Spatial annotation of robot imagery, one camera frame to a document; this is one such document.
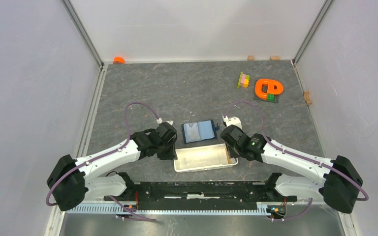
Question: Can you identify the gold credit card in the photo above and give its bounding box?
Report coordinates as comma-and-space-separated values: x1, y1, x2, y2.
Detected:
226, 147, 237, 165

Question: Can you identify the white plastic tray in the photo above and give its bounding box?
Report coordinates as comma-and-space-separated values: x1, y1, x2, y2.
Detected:
174, 144, 238, 173

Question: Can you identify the orange marble run piece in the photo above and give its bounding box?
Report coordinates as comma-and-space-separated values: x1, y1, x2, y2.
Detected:
254, 78, 284, 99

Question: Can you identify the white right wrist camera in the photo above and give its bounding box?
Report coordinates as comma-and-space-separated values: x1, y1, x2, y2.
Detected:
222, 116, 242, 129

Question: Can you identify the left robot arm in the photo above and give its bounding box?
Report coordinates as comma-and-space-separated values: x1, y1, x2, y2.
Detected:
46, 122, 177, 211

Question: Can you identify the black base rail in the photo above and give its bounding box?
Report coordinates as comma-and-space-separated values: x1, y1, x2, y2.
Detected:
115, 181, 297, 210

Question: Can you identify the navy blue card holder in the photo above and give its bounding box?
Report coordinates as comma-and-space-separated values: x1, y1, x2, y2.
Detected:
181, 119, 218, 144

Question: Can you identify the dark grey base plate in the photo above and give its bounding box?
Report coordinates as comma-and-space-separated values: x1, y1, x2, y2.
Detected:
253, 93, 279, 103

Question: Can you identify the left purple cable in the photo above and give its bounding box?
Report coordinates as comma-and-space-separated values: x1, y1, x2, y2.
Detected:
45, 102, 163, 223

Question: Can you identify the curved wooden piece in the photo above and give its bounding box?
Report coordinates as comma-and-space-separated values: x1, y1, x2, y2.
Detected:
303, 91, 313, 106

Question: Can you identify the pink green block stack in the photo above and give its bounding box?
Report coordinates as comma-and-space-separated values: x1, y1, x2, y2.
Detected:
237, 72, 250, 88

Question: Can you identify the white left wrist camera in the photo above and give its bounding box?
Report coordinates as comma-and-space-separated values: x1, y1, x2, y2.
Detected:
156, 118, 173, 125

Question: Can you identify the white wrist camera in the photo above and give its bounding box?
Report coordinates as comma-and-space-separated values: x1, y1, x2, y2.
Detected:
156, 118, 173, 125
222, 116, 242, 129

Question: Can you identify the green lego brick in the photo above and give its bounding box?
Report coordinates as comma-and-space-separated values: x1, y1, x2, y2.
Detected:
266, 93, 275, 101

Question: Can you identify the purple cable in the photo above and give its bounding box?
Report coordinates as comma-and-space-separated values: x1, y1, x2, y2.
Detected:
45, 102, 163, 223
222, 100, 370, 222

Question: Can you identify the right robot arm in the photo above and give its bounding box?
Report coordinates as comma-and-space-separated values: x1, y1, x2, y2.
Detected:
220, 125, 368, 214

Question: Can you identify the silver VIP credit card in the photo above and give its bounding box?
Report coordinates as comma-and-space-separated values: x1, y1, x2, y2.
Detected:
184, 123, 200, 143

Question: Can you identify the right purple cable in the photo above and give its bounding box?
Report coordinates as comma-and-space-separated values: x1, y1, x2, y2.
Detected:
222, 100, 370, 222

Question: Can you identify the orange round cap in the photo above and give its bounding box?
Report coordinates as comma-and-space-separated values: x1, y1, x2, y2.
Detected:
113, 57, 125, 64

